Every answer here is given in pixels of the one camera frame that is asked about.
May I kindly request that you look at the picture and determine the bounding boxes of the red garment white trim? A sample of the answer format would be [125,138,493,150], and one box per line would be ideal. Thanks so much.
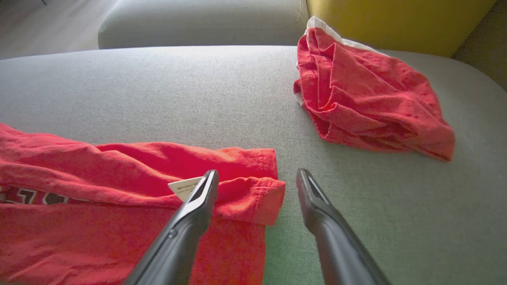
[293,16,456,162]

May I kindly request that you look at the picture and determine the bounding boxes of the red shirt with white sleeves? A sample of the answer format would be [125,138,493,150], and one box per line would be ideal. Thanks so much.
[0,123,286,285]

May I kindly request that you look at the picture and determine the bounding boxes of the grey fabric sofa seat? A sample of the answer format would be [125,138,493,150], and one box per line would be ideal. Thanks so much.
[0,45,507,285]

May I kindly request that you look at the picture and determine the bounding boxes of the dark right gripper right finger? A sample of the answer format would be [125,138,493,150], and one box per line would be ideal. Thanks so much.
[296,168,391,285]

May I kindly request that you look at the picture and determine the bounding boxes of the yellow cushion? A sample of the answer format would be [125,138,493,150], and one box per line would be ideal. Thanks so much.
[306,0,497,59]

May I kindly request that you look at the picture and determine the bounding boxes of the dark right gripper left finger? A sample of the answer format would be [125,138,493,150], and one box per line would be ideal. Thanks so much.
[123,169,220,285]

